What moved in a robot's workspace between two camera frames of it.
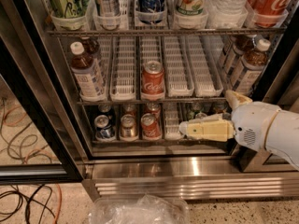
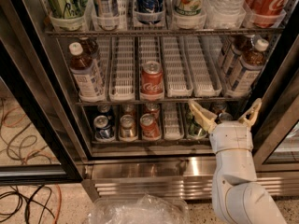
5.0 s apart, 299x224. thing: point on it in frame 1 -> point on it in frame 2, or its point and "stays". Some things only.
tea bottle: (249, 73) stays
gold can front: (128, 125) stays
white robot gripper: (251, 125) -> (231, 137)
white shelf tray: (123, 68) stays
